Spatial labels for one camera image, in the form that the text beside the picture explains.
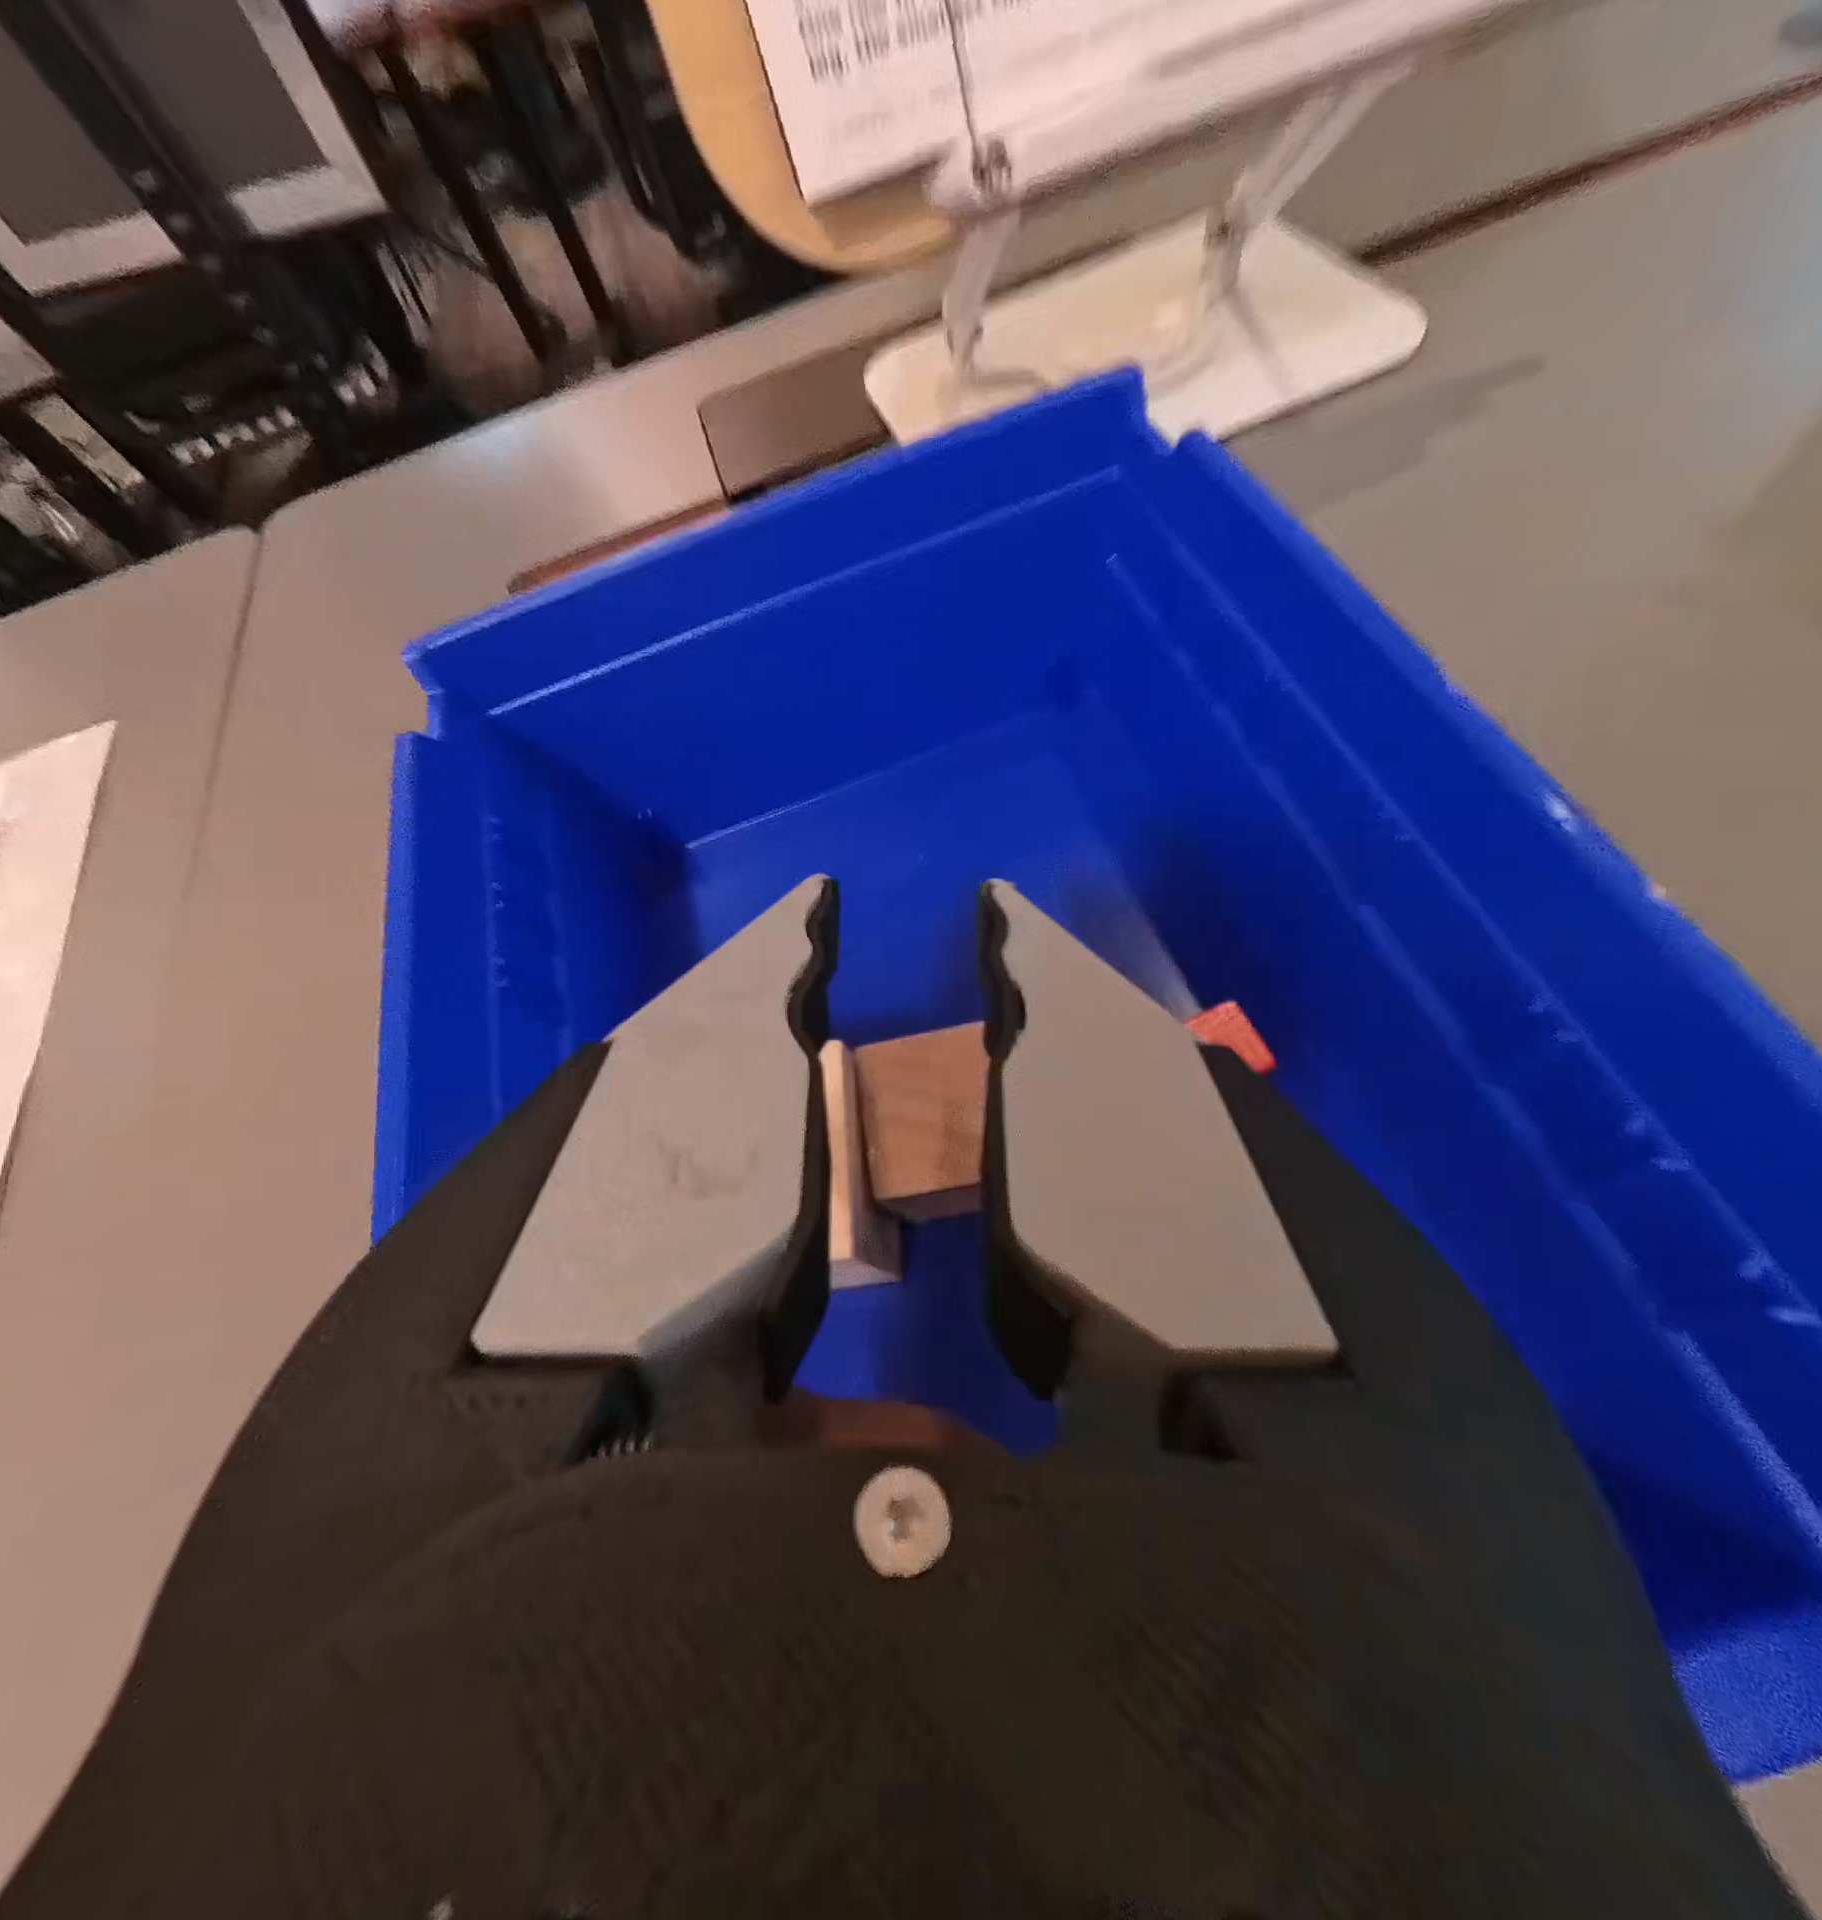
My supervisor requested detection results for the medium natural wooden cube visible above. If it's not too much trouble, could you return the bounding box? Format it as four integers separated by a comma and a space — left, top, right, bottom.
853, 1023, 989, 1219

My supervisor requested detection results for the grey framed panel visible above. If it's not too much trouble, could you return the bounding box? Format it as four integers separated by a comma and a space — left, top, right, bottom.
0, 0, 176, 293

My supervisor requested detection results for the blue plastic bin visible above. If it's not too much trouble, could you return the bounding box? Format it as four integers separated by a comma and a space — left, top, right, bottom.
373, 367, 1822, 1788

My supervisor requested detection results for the printed paper sheet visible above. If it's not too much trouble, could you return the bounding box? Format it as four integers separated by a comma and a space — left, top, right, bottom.
0, 721, 119, 1274

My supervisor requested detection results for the large natural wooden cube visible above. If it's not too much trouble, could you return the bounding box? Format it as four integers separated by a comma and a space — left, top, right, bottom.
817, 1036, 906, 1290

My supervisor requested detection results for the red wooden cube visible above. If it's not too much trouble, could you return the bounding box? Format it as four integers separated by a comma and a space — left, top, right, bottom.
1185, 1000, 1276, 1078

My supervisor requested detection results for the instruction sheet on stand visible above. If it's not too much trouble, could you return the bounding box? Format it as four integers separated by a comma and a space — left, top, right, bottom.
648, 0, 1431, 450

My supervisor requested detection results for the grey desk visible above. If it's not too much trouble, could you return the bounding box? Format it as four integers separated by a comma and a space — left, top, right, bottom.
0, 74, 1822, 1920

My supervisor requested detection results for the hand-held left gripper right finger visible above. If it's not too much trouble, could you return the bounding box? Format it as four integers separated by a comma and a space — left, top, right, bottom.
974, 876, 1341, 1407

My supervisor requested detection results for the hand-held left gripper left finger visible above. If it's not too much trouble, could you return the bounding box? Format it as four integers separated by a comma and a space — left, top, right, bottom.
469, 876, 841, 1408

